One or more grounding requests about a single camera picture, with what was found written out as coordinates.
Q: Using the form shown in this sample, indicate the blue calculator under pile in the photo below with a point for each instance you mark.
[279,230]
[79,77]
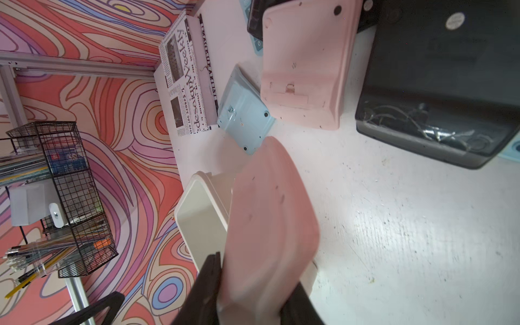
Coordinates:
[511,151]

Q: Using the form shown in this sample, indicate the pink calculator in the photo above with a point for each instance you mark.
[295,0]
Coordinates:
[256,294]
[307,50]

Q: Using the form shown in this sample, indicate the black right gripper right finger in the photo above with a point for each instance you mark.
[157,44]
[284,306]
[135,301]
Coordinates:
[298,310]

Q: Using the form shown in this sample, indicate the black wire side basket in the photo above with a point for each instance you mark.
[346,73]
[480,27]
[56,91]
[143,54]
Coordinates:
[54,150]

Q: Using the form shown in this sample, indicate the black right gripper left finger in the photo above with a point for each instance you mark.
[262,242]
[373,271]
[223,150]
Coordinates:
[200,306]

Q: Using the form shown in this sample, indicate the black calculator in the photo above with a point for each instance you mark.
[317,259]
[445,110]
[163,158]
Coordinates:
[369,15]
[443,79]

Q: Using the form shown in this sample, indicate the clear cup of pens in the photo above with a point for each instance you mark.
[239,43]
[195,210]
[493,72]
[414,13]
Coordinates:
[62,255]

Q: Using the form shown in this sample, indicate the teal calculator at back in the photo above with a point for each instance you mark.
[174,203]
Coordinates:
[257,44]

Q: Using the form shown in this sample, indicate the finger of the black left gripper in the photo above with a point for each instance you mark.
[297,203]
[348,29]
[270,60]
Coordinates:
[112,303]

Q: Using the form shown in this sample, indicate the design weekly magazine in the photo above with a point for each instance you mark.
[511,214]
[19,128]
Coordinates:
[191,94]

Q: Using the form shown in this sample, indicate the light blue calculator face down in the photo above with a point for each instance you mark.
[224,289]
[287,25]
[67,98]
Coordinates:
[242,114]

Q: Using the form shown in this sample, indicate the cream plastic storage box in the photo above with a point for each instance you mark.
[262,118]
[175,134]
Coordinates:
[202,216]

